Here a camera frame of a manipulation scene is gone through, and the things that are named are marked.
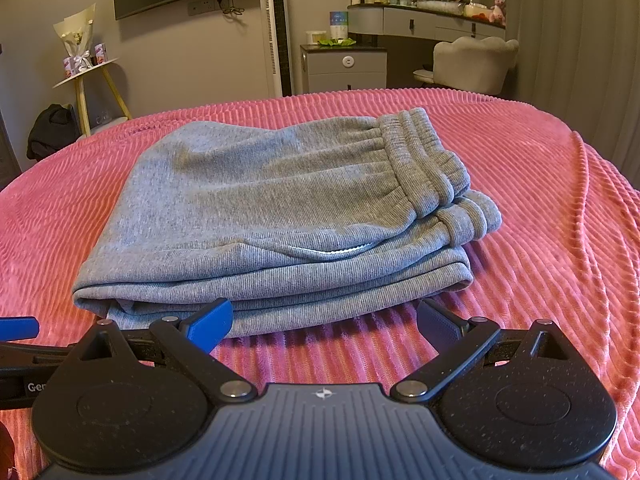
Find white shell-back chair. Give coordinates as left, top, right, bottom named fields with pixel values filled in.
left=414, top=36, right=520, bottom=96

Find grey bedside cabinet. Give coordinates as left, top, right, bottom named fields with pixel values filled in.
left=300, top=44, right=388, bottom=95

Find grey vanity desk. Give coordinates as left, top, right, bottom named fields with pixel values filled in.
left=347, top=2, right=507, bottom=43

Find pink ribbed blanket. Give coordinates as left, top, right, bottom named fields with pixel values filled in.
left=0, top=85, right=640, bottom=480

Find grey pants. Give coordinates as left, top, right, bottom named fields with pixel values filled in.
left=71, top=108, right=502, bottom=338

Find wall power socket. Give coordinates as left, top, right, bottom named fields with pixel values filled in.
left=188, top=0, right=231, bottom=16

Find round white side table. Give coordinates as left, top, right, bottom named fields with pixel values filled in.
left=52, top=56, right=133, bottom=136

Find black bag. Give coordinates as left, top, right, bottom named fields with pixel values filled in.
left=26, top=104, right=82, bottom=163

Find grey curtain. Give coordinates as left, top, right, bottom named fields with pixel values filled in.
left=505, top=0, right=640, bottom=181

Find white tower fan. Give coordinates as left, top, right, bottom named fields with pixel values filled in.
left=261, top=0, right=294, bottom=98

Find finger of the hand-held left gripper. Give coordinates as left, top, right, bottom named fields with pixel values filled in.
left=0, top=316, right=76, bottom=367

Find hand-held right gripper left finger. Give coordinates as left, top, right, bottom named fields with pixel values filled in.
left=75, top=299, right=257, bottom=403

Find wrapped flower bouquet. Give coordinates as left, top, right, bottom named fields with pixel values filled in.
left=52, top=2, right=97, bottom=76

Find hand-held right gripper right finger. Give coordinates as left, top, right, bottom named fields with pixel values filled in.
left=390, top=299, right=571, bottom=402

